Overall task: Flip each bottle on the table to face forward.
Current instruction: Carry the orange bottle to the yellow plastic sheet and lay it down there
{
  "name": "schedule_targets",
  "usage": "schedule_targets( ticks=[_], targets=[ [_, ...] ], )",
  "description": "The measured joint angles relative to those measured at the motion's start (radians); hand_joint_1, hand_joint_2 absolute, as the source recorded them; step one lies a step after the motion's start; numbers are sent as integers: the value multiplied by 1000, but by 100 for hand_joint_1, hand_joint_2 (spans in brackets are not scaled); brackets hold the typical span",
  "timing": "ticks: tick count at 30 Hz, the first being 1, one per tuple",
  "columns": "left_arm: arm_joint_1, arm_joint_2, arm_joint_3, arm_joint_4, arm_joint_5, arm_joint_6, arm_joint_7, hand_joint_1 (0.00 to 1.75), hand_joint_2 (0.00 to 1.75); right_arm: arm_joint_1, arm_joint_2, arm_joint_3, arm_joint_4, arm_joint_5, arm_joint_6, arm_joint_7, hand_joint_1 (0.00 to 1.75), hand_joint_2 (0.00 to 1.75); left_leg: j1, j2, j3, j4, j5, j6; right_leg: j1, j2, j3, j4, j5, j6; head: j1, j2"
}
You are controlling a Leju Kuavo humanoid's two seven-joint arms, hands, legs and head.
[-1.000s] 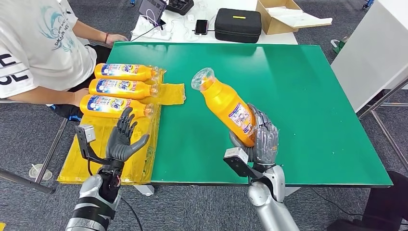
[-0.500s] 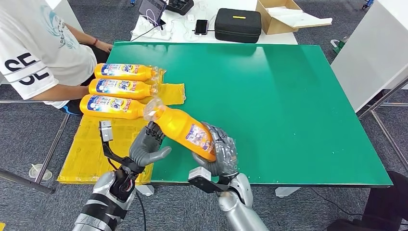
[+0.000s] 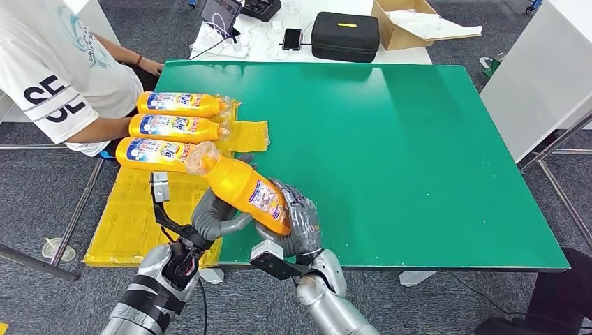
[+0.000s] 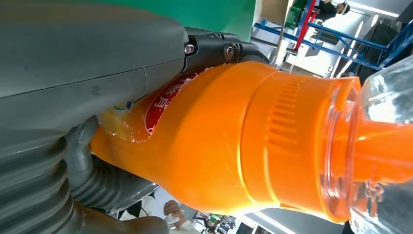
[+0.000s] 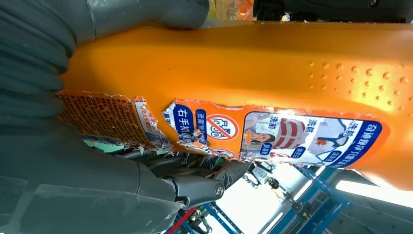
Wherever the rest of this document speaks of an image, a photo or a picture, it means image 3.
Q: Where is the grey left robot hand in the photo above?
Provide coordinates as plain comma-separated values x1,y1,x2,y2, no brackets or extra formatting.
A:
191,154,257,241

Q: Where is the person's left hand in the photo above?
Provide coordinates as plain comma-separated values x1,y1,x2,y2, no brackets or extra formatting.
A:
138,57,166,77

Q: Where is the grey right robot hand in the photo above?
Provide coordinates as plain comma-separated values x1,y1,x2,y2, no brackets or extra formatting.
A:
254,177,323,259

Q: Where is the orange detergent bottle clear cap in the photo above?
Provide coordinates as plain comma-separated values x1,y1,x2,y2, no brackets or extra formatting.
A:
136,91,233,119
128,113,232,144
115,136,200,173
186,141,293,237

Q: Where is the white table foot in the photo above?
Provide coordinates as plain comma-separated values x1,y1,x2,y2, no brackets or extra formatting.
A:
198,268,225,285
399,271,436,288

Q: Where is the white power strip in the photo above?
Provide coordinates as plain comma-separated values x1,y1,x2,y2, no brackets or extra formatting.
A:
191,22,256,59

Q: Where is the yellow taped cardboard mat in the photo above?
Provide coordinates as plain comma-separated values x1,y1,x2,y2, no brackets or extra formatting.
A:
83,99,271,269

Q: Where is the dark tablet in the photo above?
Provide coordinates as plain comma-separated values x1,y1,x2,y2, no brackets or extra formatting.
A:
200,0,243,39

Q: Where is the person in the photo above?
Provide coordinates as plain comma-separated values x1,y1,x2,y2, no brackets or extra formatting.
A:
0,0,166,158

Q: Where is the black charger device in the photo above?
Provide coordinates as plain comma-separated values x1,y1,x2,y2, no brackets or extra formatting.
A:
241,0,282,23

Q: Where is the silver metal leg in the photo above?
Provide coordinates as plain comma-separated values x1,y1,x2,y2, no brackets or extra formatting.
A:
50,158,105,269

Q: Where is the black smartphone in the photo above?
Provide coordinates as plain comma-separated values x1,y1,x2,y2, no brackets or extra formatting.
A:
282,28,304,52

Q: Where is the clear plastic lid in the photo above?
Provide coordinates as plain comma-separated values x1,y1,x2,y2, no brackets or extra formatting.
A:
41,237,77,264

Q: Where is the black metal floor bar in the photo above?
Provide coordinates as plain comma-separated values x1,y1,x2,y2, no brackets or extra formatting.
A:
0,244,80,283

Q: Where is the black zip case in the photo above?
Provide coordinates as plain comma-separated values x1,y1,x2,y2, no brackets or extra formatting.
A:
311,12,380,64

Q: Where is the white table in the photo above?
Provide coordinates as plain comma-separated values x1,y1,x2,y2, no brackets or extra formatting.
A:
189,0,434,66

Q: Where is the brown cardboard box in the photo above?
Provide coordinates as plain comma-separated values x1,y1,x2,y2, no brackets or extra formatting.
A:
371,0,483,51

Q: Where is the white sheet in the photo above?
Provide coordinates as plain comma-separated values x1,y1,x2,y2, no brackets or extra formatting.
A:
385,8,483,40

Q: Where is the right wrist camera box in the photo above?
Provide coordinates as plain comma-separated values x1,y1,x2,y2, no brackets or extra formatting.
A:
249,240,286,269

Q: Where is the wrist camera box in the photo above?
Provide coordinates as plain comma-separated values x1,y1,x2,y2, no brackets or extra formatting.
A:
249,240,286,269
150,172,170,204

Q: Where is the black desk cable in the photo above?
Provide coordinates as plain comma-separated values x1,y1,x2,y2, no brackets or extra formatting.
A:
188,37,239,62

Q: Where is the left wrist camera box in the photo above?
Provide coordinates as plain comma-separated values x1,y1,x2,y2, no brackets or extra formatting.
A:
150,172,170,204

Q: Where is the white tablet cable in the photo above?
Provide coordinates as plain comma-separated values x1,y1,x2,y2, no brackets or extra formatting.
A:
210,12,235,40

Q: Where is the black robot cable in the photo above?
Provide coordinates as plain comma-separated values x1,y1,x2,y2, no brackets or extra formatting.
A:
196,277,210,335

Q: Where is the silver metal rail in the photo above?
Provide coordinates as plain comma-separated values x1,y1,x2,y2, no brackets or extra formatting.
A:
0,143,69,151

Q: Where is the black floor cable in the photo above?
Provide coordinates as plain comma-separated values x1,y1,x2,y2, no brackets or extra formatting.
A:
452,272,528,318

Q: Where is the green white floor bracket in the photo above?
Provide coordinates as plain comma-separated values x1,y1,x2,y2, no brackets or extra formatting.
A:
479,54,506,80

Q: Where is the silver metal table frame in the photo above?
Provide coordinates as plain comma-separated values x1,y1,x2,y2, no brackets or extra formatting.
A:
516,108,592,253

